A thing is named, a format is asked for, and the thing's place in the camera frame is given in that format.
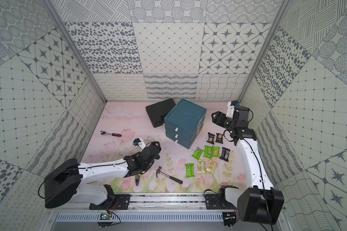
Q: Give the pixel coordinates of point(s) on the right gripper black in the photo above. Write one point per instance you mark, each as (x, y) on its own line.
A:
(220, 118)

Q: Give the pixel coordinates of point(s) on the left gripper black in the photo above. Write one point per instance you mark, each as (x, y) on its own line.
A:
(152, 147)

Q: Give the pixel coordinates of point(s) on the green cookie packet front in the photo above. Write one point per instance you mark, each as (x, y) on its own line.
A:
(216, 151)

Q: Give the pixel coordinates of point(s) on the green cookie packet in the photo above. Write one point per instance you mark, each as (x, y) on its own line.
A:
(197, 153)
(189, 170)
(216, 151)

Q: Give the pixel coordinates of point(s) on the teal drawer cabinet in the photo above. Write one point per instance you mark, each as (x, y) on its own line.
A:
(184, 122)

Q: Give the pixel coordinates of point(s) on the green cookie packet barcode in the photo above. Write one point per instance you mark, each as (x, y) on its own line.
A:
(208, 152)

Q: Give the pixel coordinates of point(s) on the yellow cookie packet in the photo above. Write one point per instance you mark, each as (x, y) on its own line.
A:
(211, 166)
(201, 168)

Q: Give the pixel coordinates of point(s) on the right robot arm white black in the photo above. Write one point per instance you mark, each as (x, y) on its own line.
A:
(245, 141)

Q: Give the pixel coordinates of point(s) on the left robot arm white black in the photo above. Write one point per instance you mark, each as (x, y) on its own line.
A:
(71, 182)

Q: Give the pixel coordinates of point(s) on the yellow black pliers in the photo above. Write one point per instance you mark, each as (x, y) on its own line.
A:
(137, 179)

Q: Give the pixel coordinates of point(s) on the black claw hammer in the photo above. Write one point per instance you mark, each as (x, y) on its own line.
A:
(158, 171)

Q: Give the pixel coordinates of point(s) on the black plastic case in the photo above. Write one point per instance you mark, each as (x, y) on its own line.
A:
(158, 111)

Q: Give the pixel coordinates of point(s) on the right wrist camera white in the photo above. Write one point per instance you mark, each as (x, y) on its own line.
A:
(231, 108)

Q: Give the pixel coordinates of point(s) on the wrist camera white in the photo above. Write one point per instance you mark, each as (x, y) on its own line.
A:
(139, 143)
(231, 108)

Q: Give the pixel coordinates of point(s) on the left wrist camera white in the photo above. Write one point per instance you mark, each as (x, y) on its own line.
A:
(139, 143)

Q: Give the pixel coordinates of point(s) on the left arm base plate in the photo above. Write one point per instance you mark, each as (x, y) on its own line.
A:
(120, 201)

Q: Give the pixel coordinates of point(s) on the red handled ratchet wrench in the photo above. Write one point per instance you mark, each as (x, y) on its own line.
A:
(110, 134)

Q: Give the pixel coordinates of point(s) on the aluminium mounting rail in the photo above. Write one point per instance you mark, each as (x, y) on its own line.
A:
(167, 199)

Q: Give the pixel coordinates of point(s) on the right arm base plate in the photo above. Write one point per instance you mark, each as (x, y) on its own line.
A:
(216, 202)

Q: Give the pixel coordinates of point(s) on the white slotted cable duct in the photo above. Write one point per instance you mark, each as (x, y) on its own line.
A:
(141, 217)

